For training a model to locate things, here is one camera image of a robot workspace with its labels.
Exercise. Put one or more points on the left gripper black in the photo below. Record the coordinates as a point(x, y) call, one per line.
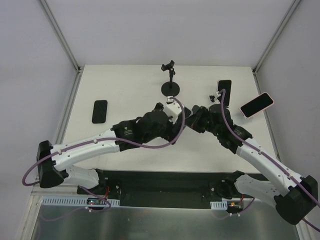
point(176, 127)

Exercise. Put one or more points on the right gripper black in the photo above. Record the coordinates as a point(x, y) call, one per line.
point(197, 117)

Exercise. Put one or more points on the black round base clamp stand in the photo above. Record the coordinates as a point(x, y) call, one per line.
point(170, 88)

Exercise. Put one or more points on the black phone dark case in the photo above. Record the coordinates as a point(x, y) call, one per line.
point(99, 113)

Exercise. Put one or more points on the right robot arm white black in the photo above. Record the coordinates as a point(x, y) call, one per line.
point(292, 195)

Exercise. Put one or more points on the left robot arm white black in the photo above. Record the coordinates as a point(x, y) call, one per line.
point(57, 163)

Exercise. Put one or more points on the phone with beige case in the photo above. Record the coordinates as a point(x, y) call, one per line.
point(226, 85)

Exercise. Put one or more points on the phone with pink case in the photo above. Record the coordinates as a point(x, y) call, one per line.
point(256, 105)

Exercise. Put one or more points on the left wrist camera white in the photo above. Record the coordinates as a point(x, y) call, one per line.
point(172, 109)

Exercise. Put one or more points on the right white cable duct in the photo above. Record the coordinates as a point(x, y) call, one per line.
point(219, 205)

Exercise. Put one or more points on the white cable duct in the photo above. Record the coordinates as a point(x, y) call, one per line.
point(219, 205)
point(74, 201)

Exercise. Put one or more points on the left aluminium frame post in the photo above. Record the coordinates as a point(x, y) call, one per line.
point(59, 34)

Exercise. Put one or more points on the aluminium frame post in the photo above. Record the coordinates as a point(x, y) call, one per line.
point(277, 34)
point(59, 34)

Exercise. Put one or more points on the left white cable duct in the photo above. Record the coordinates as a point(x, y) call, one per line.
point(74, 201)

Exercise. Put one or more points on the right aluminium frame post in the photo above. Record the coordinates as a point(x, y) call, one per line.
point(277, 34)

